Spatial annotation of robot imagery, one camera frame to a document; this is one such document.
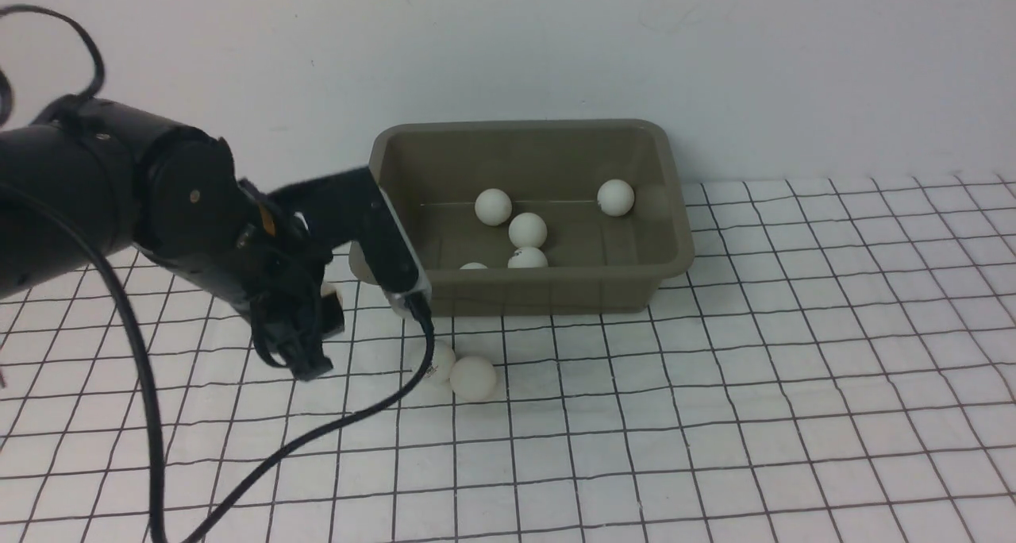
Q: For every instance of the white black-grid tablecloth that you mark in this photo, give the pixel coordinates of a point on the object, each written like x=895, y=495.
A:
x=837, y=365

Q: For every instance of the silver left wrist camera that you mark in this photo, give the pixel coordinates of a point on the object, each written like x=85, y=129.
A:
x=351, y=207

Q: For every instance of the olive green plastic bin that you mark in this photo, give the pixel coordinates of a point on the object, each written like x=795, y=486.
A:
x=433, y=172

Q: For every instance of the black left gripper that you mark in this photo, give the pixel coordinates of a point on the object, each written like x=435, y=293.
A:
x=245, y=250

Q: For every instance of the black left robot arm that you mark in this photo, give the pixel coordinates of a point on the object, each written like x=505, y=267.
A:
x=126, y=177

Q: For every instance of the white ping-pong ball with logo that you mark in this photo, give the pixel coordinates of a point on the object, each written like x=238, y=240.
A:
x=441, y=365

